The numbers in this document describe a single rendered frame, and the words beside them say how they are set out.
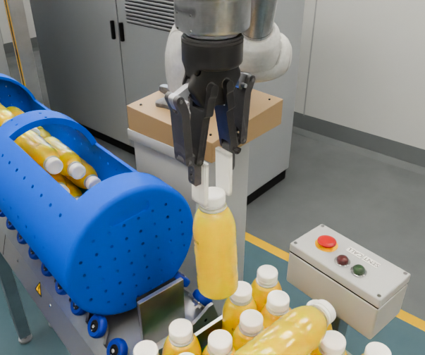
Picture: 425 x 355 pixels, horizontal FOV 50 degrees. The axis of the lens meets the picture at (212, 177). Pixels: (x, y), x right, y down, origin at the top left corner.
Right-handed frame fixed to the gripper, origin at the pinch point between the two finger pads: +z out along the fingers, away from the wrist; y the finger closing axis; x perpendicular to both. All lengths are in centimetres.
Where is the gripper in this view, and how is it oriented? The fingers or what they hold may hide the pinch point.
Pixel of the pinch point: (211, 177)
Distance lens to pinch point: 64.9
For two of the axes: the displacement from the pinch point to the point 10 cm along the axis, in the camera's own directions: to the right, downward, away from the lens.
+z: 0.0, 8.6, 5.2
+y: -7.6, 3.4, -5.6
